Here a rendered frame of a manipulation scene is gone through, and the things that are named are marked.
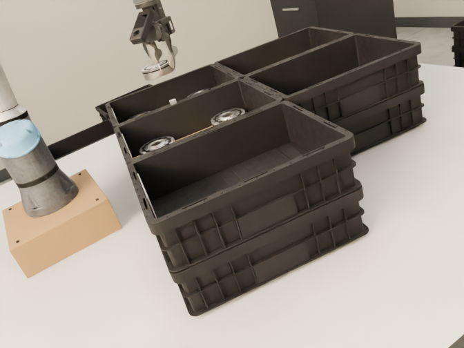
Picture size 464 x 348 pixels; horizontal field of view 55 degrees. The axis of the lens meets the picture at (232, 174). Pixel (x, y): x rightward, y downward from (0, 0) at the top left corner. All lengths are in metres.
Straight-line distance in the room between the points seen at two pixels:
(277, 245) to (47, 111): 3.67
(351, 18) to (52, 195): 2.16
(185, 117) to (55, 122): 3.14
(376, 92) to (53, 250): 0.92
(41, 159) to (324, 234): 0.75
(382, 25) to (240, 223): 2.46
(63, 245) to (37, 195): 0.15
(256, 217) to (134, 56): 3.76
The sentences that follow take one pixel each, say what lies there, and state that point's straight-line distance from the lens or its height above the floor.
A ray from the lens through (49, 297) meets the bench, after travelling 1.15.
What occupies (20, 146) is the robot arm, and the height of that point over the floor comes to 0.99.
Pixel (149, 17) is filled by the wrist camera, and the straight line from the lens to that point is 1.44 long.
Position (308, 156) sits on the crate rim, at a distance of 0.79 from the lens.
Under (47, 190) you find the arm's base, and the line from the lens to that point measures 1.27.
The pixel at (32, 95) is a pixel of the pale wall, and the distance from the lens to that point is 4.32.
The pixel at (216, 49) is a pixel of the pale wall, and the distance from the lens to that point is 4.79.
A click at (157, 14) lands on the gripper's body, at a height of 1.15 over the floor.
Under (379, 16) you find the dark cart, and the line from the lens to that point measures 3.09.
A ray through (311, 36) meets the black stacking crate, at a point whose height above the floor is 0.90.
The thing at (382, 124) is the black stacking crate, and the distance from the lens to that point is 1.26.
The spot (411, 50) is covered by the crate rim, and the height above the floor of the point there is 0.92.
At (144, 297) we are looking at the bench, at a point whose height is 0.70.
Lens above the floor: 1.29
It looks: 27 degrees down
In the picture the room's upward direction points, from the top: 18 degrees counter-clockwise
